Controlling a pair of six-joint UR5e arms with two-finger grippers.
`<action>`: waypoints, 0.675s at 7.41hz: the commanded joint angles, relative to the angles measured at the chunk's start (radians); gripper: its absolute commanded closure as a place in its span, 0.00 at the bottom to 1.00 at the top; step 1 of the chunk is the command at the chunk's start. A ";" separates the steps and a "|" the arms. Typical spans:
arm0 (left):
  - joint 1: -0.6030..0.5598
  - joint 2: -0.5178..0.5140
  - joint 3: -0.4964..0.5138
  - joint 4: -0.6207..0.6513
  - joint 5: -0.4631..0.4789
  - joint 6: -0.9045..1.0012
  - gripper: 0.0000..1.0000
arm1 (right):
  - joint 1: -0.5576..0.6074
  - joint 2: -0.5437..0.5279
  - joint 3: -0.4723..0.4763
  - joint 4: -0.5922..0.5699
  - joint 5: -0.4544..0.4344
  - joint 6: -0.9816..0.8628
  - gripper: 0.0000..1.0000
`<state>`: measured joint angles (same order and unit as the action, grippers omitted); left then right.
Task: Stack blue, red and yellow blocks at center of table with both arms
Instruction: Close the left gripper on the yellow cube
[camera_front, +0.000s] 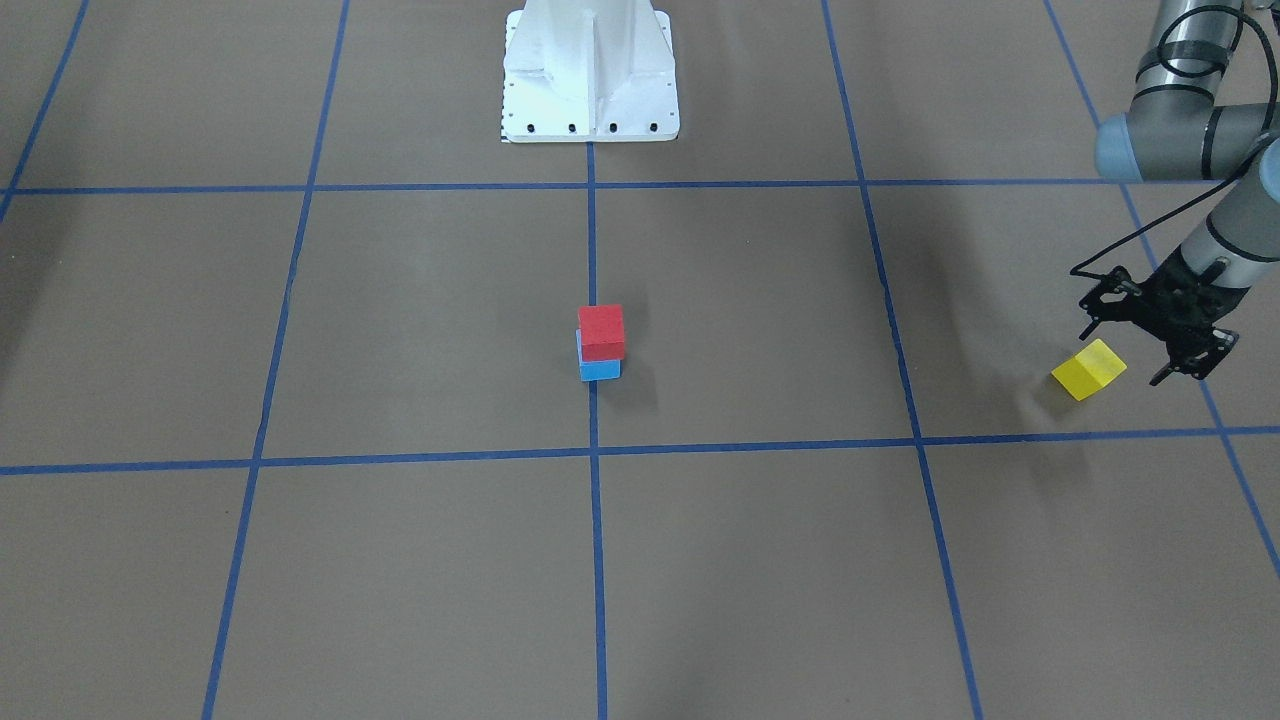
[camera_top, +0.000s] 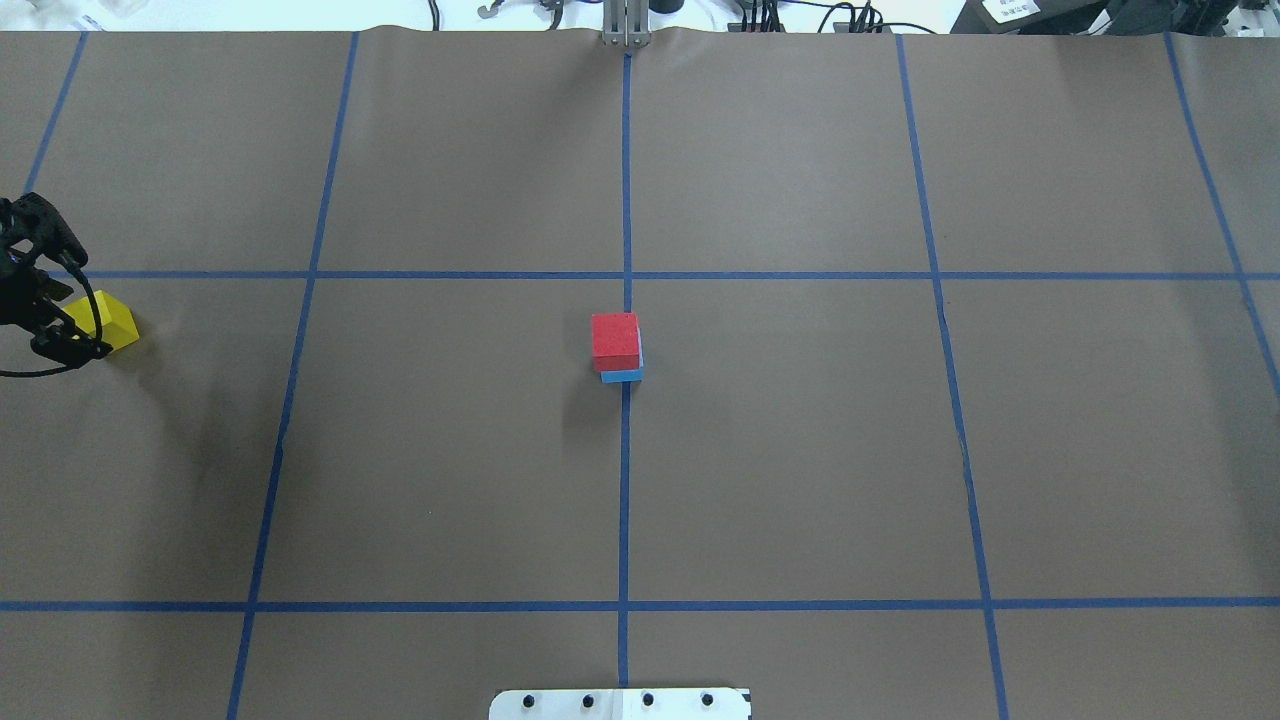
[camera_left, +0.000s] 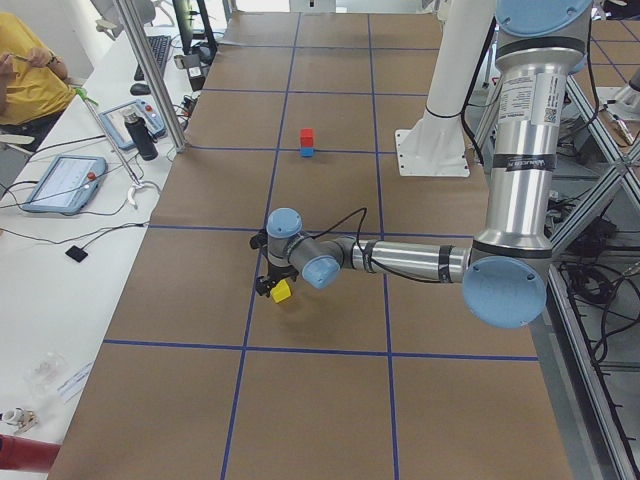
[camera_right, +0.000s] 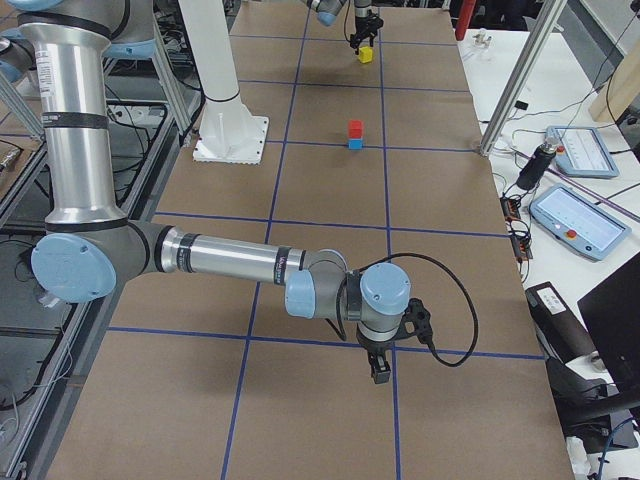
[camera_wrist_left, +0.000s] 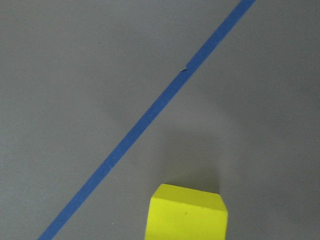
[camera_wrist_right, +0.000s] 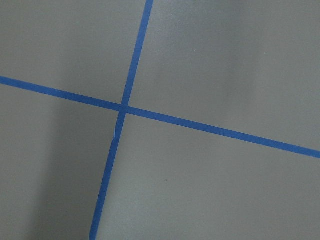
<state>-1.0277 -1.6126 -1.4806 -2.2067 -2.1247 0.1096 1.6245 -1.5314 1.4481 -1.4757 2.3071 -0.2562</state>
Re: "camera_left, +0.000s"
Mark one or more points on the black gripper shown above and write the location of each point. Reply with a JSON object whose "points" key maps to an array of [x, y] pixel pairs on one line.
{"points": [[278, 273]]}

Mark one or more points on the yellow cube block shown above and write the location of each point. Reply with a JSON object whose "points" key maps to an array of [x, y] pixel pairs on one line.
{"points": [[281, 291]]}

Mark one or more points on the blue cube block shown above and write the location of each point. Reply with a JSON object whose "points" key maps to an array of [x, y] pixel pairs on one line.
{"points": [[307, 152]]}

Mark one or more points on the red cube block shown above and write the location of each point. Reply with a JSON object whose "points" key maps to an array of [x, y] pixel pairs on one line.
{"points": [[307, 138]]}

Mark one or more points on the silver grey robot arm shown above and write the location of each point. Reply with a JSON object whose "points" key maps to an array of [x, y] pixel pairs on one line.
{"points": [[503, 274], [627, 99]]}

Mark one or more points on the small black square pad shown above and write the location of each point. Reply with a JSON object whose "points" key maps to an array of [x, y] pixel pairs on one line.
{"points": [[76, 253]]}

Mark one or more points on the black water bottle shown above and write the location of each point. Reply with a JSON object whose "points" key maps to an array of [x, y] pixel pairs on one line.
{"points": [[139, 133]]}

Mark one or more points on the near teach pendant tablet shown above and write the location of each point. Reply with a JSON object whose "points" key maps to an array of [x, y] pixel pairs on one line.
{"points": [[67, 185]]}

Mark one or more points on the teach pendant tablet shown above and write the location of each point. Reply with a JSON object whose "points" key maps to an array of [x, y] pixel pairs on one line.
{"points": [[67, 185], [115, 119]]}

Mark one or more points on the far teach pendant tablet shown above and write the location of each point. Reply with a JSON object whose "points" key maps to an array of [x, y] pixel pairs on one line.
{"points": [[115, 119]]}

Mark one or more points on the black computer mouse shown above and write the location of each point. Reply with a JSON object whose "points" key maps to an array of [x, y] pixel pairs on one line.
{"points": [[139, 89]]}

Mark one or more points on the black keyboard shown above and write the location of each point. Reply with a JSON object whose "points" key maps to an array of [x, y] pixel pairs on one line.
{"points": [[160, 46]]}

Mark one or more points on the black monitor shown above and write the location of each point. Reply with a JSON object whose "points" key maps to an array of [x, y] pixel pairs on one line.
{"points": [[195, 29]]}

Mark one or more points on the person in yellow shirt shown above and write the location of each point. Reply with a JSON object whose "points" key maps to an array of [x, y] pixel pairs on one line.
{"points": [[33, 77]]}

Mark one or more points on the white pedestal column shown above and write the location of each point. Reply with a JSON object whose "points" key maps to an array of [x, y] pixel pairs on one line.
{"points": [[435, 146]]}

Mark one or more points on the aluminium frame post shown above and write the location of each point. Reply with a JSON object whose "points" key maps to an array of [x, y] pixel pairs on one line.
{"points": [[133, 26]]}

